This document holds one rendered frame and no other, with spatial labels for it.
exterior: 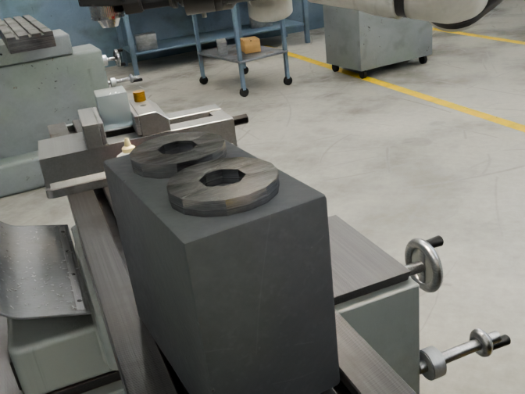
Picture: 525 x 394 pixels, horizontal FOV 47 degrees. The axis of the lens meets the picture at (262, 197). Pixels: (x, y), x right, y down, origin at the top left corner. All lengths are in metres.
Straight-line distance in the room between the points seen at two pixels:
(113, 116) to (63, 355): 0.42
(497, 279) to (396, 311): 1.37
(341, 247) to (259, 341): 0.71
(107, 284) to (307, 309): 0.34
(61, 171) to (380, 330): 0.62
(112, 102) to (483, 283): 1.70
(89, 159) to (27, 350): 0.34
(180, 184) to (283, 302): 0.12
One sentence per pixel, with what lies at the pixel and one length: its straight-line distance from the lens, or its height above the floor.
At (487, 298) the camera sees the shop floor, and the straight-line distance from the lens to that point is 2.33.
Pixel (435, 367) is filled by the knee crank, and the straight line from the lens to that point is 1.21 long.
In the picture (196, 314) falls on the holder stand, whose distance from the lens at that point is 0.45.
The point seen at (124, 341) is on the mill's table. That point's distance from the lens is 0.66.
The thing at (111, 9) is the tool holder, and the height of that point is 1.22.
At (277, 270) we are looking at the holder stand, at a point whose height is 1.06.
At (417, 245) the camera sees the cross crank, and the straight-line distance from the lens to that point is 1.28.
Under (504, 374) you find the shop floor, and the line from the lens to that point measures 2.01.
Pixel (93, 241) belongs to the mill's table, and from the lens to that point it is 0.89.
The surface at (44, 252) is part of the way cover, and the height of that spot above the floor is 0.86.
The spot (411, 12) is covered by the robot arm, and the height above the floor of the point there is 1.19.
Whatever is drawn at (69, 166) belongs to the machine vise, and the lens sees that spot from 1.07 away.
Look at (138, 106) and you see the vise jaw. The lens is 1.11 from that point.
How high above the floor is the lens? 1.30
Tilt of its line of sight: 24 degrees down
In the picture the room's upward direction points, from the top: 7 degrees counter-clockwise
